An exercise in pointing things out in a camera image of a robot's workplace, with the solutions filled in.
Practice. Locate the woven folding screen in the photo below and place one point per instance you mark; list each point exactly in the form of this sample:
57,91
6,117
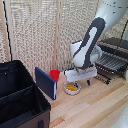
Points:
33,33

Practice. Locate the metal rack frame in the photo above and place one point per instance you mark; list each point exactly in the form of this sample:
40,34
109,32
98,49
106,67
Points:
104,78

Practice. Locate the white black Franka robot arm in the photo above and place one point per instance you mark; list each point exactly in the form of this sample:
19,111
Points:
90,36

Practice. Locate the dark blue book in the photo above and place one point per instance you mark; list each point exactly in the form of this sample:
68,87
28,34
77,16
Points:
45,83

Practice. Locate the white round bowl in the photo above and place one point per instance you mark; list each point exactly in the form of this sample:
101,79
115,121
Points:
71,92

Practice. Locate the grey ribbed oven tray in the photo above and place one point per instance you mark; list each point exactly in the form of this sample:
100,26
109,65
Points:
111,61

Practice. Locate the red plastic cup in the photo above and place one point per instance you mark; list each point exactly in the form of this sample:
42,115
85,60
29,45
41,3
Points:
55,76

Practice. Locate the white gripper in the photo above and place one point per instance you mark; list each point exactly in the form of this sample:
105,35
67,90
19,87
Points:
81,75

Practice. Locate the black dish rack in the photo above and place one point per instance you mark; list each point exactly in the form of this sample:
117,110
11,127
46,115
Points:
116,45

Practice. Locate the black fabric storage case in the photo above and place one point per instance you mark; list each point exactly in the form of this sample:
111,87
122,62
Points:
20,100

